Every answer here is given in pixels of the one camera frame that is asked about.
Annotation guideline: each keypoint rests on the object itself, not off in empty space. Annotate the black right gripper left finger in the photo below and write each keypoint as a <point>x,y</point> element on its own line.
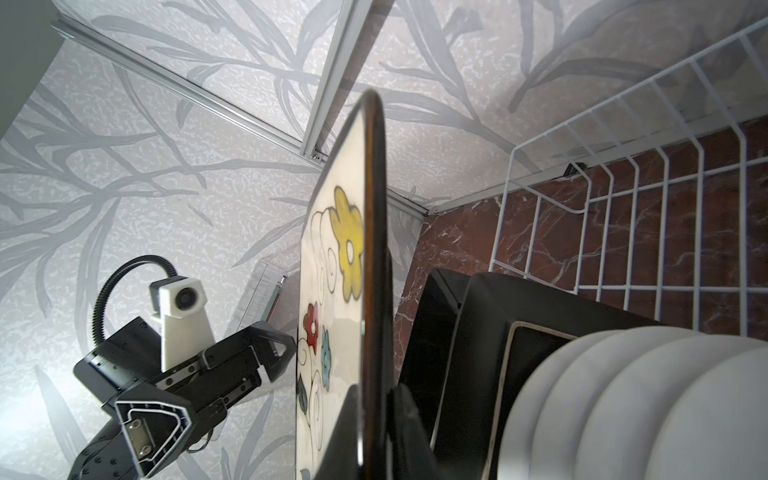
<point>340,459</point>

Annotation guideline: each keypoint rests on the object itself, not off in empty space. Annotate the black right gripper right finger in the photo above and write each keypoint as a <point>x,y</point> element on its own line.
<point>412,457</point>

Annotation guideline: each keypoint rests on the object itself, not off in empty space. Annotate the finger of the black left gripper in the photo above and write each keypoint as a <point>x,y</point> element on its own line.
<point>156,425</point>
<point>272,349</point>

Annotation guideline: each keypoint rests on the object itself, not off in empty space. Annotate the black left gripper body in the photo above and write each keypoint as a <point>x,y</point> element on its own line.
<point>130,357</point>

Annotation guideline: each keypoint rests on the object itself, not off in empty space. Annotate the black square plate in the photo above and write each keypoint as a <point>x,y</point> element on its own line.
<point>430,343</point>
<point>506,327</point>

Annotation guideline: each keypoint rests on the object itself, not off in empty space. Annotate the floral square plate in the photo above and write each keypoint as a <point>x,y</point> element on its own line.
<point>345,301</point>

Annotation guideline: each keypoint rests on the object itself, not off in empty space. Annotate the white round plate leftmost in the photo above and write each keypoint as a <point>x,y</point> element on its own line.
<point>517,440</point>

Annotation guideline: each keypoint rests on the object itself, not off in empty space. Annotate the white round plate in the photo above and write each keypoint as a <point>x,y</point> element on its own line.
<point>622,428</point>
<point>717,429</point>
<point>517,440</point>
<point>570,402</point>

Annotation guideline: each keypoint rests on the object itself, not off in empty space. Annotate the white round plate rightmost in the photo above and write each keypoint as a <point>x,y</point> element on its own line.
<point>717,429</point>

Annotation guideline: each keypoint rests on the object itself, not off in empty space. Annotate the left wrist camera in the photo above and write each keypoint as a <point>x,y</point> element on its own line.
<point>179,305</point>

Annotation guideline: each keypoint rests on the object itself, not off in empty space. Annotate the white wire dish rack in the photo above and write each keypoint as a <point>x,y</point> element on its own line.
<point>654,200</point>

